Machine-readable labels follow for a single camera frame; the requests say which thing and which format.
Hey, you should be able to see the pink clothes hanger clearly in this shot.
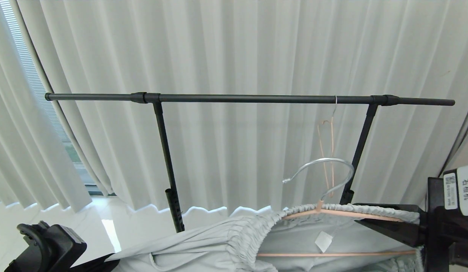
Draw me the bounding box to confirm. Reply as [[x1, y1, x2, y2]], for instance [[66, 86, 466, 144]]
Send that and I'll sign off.
[[317, 96, 338, 199], [256, 157, 418, 258]]

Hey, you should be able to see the window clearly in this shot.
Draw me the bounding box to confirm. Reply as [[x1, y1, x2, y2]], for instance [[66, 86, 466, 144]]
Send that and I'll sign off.
[[0, 0, 116, 197]]

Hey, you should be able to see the black clothes rack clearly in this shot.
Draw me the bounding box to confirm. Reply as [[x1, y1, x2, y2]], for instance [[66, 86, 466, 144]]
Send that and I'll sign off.
[[45, 92, 456, 233]]

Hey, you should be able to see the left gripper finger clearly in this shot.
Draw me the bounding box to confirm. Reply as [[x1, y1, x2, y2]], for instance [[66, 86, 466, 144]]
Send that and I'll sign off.
[[69, 253, 120, 272]]

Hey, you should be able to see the white curtain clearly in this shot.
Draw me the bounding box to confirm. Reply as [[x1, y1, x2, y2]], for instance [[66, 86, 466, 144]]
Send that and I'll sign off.
[[0, 0, 93, 213], [15, 0, 468, 216]]

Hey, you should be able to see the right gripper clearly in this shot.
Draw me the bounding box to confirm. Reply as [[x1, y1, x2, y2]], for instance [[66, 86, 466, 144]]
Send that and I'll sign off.
[[352, 176, 456, 272]]

